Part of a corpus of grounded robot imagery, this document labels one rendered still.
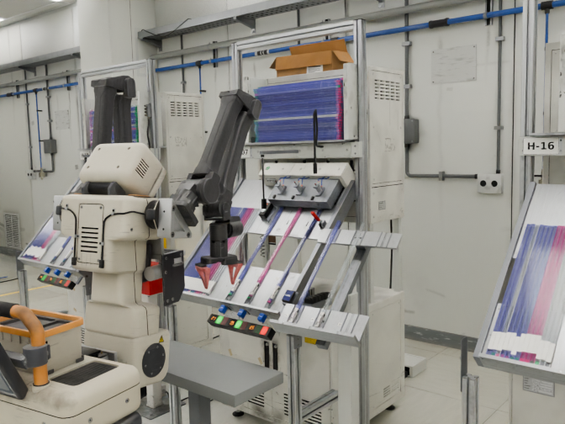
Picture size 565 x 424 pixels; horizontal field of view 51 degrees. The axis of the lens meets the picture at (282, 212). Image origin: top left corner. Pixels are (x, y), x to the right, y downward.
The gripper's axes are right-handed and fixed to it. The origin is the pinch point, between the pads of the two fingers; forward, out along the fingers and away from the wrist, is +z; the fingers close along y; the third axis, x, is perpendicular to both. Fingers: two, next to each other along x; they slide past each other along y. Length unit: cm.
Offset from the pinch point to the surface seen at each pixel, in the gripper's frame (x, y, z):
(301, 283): -19, -48, 11
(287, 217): -51, -65, -12
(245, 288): -44, -37, 16
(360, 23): -27, -86, -96
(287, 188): -55, -68, -25
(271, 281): -34, -44, 12
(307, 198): -41, -68, -21
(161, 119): -177, -62, -62
